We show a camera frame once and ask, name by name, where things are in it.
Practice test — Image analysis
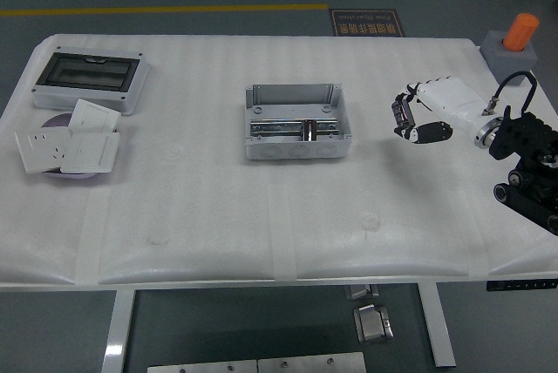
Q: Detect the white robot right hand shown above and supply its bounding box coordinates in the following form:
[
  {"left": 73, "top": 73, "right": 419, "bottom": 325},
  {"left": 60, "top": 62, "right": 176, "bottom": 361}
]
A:
[{"left": 391, "top": 76, "right": 492, "bottom": 146}]

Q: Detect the open grey junction box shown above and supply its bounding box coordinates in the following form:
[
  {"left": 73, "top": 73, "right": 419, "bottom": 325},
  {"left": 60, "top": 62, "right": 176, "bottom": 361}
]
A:
[{"left": 243, "top": 82, "right": 353, "bottom": 161}]

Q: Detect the grey box with dark cover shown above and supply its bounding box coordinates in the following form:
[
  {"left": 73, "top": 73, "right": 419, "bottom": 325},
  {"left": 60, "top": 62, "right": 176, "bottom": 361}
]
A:
[{"left": 31, "top": 44, "right": 152, "bottom": 117}]

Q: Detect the grey block holder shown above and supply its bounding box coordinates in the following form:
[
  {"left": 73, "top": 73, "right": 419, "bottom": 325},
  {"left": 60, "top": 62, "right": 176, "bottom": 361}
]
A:
[{"left": 480, "top": 30, "right": 539, "bottom": 85}]

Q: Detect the orange cylinder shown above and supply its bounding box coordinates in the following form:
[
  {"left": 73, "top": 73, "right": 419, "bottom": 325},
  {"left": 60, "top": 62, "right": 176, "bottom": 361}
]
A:
[{"left": 501, "top": 12, "right": 541, "bottom": 52}]

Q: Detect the black floor sign orange text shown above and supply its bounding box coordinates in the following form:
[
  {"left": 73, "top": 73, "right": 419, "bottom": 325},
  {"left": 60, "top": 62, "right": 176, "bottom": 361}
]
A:
[{"left": 329, "top": 8, "right": 405, "bottom": 37}]

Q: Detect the black table control panel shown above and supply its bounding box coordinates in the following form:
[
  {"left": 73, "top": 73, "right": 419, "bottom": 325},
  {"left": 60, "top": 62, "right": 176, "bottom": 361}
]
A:
[{"left": 486, "top": 279, "right": 557, "bottom": 292}]

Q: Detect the small silver metal block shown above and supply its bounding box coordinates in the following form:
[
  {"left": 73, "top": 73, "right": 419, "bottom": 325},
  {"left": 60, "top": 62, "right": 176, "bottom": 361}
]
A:
[{"left": 344, "top": 284, "right": 379, "bottom": 302}]

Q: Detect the white table leg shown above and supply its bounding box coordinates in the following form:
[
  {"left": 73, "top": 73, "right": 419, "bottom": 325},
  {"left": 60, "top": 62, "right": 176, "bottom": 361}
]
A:
[
  {"left": 417, "top": 283, "right": 458, "bottom": 369},
  {"left": 100, "top": 288, "right": 137, "bottom": 373}
]

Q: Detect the large silver metal block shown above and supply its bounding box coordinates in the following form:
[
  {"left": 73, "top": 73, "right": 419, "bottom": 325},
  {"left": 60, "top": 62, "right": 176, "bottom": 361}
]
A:
[{"left": 352, "top": 303, "right": 396, "bottom": 344}]

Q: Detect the white foam mat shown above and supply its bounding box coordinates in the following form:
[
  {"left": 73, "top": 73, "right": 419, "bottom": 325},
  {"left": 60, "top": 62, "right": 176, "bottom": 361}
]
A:
[{"left": 0, "top": 32, "right": 558, "bottom": 286}]

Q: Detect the grey metal plate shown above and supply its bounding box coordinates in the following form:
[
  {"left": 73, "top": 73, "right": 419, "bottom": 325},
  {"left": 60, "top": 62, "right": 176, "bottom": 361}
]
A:
[{"left": 146, "top": 359, "right": 259, "bottom": 373}]

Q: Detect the purple plate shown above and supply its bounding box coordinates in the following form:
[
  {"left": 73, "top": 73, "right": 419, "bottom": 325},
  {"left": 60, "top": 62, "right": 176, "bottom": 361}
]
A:
[{"left": 41, "top": 113, "right": 123, "bottom": 181}]

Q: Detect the white wall switch panel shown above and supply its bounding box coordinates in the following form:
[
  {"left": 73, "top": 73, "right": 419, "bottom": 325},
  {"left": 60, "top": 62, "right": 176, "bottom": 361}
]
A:
[
  {"left": 59, "top": 131, "right": 121, "bottom": 173},
  {"left": 68, "top": 98, "right": 122, "bottom": 133}
]

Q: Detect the white wall socket panel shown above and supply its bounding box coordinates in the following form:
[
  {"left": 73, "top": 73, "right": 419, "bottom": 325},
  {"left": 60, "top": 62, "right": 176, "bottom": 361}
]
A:
[{"left": 14, "top": 127, "right": 73, "bottom": 175}]

